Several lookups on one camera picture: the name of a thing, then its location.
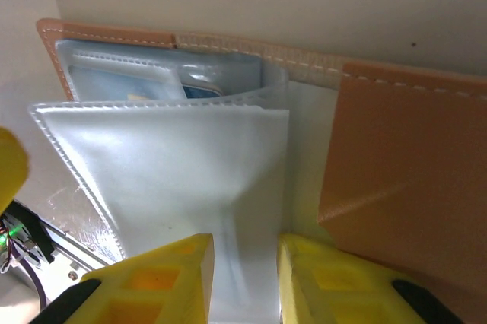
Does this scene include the tan leather card holder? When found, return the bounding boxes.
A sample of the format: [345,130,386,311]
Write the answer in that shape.
[36,17,487,324]

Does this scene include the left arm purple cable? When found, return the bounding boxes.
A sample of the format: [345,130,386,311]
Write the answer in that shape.
[21,259,50,312]

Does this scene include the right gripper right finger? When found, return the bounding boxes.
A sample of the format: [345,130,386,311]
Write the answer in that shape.
[276,232,471,324]

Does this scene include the dark blue credit card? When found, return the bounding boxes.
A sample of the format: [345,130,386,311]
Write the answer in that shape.
[181,85,224,100]

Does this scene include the wide aluminium base rail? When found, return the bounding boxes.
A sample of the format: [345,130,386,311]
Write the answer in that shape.
[36,219,129,291]

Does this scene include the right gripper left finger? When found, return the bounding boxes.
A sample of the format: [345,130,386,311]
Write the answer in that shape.
[37,232,215,324]

